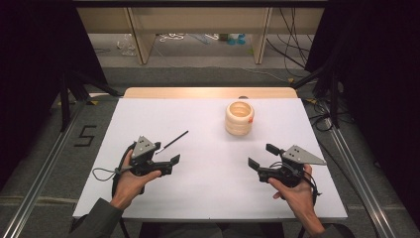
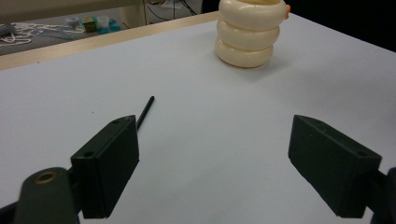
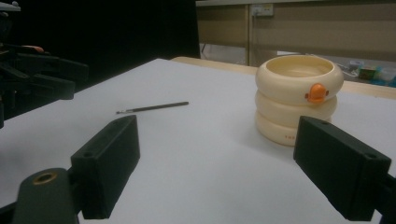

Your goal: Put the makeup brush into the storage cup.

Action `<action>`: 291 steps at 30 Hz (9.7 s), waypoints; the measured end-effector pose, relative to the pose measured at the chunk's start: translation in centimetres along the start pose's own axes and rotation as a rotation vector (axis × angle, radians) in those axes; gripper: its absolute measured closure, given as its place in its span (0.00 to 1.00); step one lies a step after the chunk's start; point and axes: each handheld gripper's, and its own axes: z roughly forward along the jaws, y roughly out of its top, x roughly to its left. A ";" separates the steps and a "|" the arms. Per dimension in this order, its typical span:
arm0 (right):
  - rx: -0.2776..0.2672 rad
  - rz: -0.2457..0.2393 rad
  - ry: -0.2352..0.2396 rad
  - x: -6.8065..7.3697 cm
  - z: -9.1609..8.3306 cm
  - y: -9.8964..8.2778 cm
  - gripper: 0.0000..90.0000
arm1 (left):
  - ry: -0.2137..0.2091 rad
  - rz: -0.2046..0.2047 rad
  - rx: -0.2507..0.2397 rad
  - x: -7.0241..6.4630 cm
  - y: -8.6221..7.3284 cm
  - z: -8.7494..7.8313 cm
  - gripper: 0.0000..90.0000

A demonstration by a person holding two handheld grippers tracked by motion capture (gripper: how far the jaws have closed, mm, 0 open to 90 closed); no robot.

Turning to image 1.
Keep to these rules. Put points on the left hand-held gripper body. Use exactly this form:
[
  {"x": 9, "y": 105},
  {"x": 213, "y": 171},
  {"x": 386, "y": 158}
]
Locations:
[{"x": 145, "y": 163}]

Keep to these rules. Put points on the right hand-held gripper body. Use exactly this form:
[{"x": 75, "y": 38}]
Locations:
[{"x": 287, "y": 172}]

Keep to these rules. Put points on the thin black pen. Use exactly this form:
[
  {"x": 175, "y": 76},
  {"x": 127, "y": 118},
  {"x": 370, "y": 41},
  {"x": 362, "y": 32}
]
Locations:
[{"x": 175, "y": 140}]

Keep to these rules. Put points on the ribbed wooden pen holder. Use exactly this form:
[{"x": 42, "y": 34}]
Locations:
[{"x": 239, "y": 122}]

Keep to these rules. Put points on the person's left hand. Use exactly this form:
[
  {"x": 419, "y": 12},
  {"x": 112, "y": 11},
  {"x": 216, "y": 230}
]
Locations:
[{"x": 127, "y": 186}]

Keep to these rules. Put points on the person's right hand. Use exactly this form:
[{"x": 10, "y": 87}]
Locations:
[{"x": 300, "y": 198}]

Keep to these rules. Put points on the dark table grommet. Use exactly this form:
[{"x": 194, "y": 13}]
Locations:
[{"x": 243, "y": 97}]

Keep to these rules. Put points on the black metal stand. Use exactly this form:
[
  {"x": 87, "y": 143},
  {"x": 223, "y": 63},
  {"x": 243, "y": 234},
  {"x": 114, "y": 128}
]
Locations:
[
  {"x": 334, "y": 99},
  {"x": 65, "y": 99}
]

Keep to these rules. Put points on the clear plastic item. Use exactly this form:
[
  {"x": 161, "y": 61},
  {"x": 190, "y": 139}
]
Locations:
[{"x": 127, "y": 46}]

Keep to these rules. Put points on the blue plastic object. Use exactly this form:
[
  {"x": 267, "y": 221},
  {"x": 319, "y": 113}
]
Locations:
[{"x": 236, "y": 39}]

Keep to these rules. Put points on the black curtain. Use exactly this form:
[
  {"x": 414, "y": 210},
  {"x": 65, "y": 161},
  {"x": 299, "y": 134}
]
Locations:
[
  {"x": 33, "y": 66},
  {"x": 379, "y": 82}
]

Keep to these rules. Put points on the light wooden shelf unit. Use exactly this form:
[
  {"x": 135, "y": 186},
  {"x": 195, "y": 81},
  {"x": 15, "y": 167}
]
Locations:
[{"x": 198, "y": 20}]

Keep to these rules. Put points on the metal floor rail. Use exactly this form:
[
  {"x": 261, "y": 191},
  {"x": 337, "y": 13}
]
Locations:
[
  {"x": 39, "y": 185},
  {"x": 360, "y": 185}
]

